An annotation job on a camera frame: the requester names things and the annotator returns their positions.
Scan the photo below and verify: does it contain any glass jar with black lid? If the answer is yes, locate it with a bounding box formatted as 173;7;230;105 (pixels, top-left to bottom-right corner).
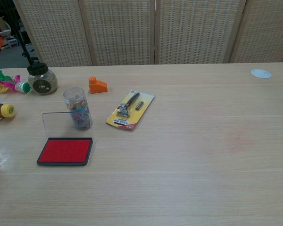
26;63;58;96

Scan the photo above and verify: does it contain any razor in yellow blister pack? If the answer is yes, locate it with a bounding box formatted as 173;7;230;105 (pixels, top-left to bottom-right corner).
105;89;155;131

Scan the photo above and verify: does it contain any wood rattan folding screen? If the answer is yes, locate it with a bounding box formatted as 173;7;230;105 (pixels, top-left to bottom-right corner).
13;0;283;68

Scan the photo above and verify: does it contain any round white cable grommet cover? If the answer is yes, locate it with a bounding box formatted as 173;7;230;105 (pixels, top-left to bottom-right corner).
250;68;273;79

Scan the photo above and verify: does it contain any orange plastic stamp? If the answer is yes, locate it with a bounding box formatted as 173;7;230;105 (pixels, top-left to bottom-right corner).
88;76;108;94

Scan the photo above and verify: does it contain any colourful feather shuttlecock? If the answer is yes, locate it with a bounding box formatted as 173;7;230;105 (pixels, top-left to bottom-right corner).
0;67;31;95

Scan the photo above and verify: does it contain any drink bottle with yellow cap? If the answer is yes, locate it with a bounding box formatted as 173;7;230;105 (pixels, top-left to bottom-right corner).
0;100;16;122

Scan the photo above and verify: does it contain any clear tube jar with snacks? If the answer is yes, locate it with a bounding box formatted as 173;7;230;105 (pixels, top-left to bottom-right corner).
62;87;93;131

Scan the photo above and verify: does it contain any red ink pad clear lid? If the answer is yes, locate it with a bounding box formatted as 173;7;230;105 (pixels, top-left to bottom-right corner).
36;112;95;167

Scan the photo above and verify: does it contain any black tripod stand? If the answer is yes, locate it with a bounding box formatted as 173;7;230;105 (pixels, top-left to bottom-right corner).
4;0;38;66

